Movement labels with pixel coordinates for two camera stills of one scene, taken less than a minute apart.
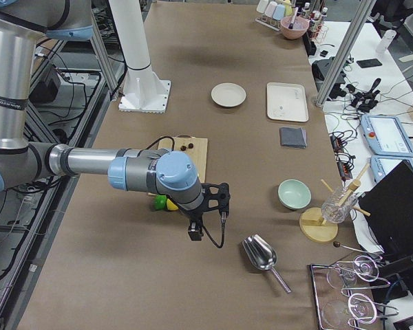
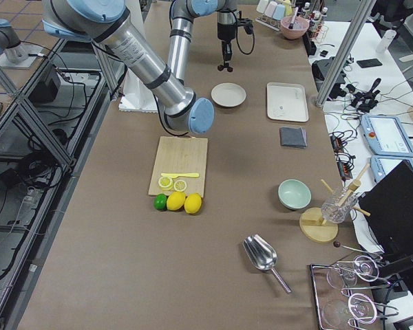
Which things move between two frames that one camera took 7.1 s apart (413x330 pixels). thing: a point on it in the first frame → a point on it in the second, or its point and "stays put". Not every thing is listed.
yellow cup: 288,10 stays put
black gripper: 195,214 → 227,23
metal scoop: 261,254 stays put
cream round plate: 228,94 stays put
